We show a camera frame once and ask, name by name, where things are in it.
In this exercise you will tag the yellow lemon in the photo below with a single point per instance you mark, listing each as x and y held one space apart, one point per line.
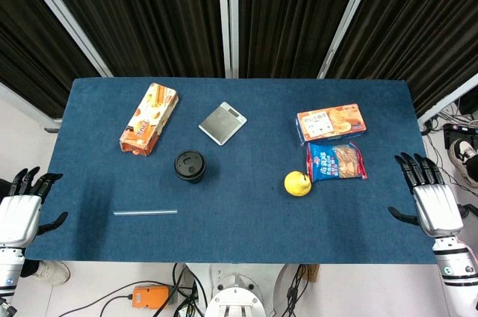
297 182

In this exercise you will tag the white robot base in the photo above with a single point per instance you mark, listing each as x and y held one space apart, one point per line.
239 294

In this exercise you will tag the tall orange biscuit box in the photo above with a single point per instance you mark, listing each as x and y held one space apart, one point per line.
149 124

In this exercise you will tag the orange power box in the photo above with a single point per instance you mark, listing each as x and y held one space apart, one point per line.
150 296

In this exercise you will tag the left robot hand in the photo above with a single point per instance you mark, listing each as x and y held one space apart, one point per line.
16 212

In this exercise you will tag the translucent blue straw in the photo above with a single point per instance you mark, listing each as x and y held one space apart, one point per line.
145 212

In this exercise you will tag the black curtain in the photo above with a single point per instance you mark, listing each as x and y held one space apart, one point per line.
149 14

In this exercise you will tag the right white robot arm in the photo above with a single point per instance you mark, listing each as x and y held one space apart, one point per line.
457 272

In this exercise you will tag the white sneaker with black trim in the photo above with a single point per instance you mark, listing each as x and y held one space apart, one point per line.
463 156

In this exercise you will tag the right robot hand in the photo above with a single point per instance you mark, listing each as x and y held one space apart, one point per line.
437 208

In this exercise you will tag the blue felt table cloth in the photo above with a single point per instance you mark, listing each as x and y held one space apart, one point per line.
239 197

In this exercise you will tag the orange and blue cookie box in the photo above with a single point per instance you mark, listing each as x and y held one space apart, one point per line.
330 123

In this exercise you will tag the silver digital kitchen scale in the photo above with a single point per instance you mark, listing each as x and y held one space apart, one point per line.
222 122

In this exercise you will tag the black lidded coffee cup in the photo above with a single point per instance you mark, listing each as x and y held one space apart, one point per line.
190 166

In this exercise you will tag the blue cracker snack bag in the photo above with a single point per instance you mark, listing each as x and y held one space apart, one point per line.
336 162

